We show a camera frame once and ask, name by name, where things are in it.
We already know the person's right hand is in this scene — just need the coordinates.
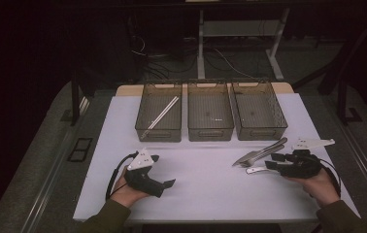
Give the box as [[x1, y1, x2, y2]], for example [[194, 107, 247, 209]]
[[292, 168, 341, 208]]

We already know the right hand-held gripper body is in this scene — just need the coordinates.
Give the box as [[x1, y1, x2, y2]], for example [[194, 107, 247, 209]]
[[278, 138, 336, 179]]

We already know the black metal stand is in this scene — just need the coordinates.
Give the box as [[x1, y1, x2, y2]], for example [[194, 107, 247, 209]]
[[292, 9, 367, 126]]

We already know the hand-held gripper black cable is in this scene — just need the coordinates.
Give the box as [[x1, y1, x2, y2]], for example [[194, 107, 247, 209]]
[[106, 151, 140, 200], [314, 157, 342, 198]]

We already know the white metal desk frame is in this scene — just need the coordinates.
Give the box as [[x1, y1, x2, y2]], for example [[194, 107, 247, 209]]
[[196, 8, 291, 82]]

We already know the white chopstick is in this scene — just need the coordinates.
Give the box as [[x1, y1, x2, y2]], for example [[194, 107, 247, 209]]
[[142, 96, 181, 141], [140, 95, 179, 139]]

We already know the white ceramic spoon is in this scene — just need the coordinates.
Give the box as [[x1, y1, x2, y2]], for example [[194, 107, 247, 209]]
[[245, 166, 272, 175]]

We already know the white floor cable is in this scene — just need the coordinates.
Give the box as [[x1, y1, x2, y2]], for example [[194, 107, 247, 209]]
[[212, 48, 253, 79]]

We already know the smoky transparent plastic bin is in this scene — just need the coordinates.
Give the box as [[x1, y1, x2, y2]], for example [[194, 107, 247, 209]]
[[230, 79, 288, 142], [186, 81, 235, 142], [135, 81, 184, 143]]

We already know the left hand-held gripper black cable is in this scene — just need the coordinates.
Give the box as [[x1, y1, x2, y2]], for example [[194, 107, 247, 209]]
[[106, 151, 140, 200]]

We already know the right hand-held gripper black cable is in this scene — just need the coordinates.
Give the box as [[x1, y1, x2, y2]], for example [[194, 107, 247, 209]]
[[314, 157, 342, 198]]

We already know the white table mat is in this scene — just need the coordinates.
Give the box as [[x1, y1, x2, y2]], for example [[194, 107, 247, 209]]
[[73, 92, 362, 222]]

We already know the person's left hand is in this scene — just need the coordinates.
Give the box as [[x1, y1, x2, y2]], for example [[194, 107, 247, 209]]
[[111, 166, 150, 208]]

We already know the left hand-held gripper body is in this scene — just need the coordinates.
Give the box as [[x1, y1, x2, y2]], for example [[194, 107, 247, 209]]
[[124, 148, 166, 199]]

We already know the metal fork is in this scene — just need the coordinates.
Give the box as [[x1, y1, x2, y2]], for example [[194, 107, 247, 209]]
[[239, 144, 285, 169]]

